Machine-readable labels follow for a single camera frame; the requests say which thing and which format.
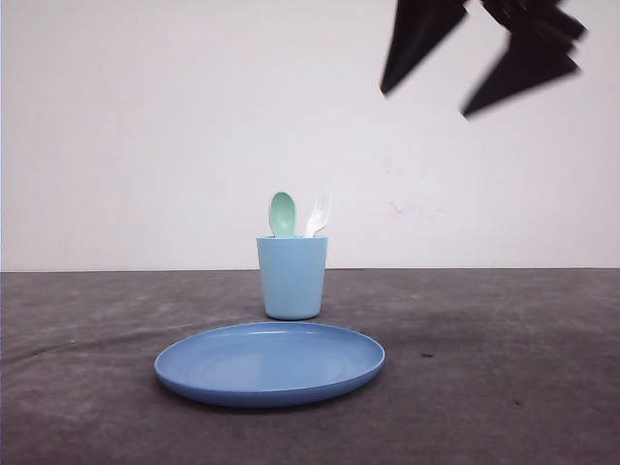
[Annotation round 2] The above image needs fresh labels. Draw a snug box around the white plastic fork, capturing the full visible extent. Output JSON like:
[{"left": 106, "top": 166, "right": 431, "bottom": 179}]
[{"left": 303, "top": 194, "right": 332, "bottom": 238}]

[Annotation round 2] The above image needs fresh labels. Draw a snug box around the blue plastic plate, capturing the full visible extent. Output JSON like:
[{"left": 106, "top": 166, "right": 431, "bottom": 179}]
[{"left": 154, "top": 322, "right": 386, "bottom": 408}]

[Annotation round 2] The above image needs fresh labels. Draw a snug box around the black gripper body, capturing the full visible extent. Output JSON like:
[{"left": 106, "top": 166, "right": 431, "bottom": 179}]
[{"left": 480, "top": 0, "right": 588, "bottom": 58}]

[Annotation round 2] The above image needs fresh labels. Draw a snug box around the mint green plastic spoon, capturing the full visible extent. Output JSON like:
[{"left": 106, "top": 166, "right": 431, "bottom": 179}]
[{"left": 269, "top": 192, "right": 296, "bottom": 237}]

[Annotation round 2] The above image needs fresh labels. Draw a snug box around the light blue plastic cup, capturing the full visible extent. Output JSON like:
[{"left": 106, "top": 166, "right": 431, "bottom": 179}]
[{"left": 256, "top": 236, "right": 328, "bottom": 321}]

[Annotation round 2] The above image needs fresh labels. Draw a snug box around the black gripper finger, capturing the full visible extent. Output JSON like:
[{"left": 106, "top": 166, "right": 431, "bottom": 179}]
[
  {"left": 380, "top": 0, "right": 467, "bottom": 94},
  {"left": 461, "top": 34, "right": 579, "bottom": 116}
]

